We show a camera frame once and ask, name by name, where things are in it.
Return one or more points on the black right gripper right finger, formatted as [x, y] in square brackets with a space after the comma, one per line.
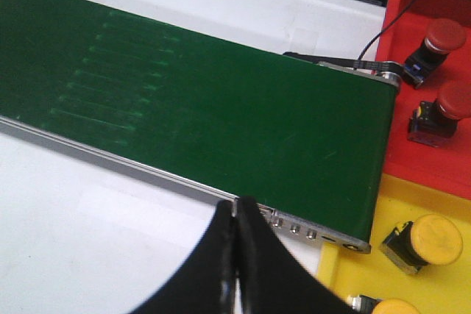
[271, 280]

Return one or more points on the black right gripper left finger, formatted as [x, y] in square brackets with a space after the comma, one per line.
[206, 281]

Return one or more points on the yellow mushroom push button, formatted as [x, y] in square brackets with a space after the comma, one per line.
[431, 239]
[369, 305]

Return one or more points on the red mushroom push button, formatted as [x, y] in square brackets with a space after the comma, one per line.
[442, 36]
[433, 123]

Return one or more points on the green conveyor belt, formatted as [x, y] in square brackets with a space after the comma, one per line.
[305, 140]

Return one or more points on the yellow plate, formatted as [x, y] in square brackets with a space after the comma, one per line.
[435, 289]

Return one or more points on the red plate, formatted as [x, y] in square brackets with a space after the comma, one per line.
[415, 152]

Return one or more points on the aluminium conveyor rail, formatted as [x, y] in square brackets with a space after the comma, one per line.
[294, 226]

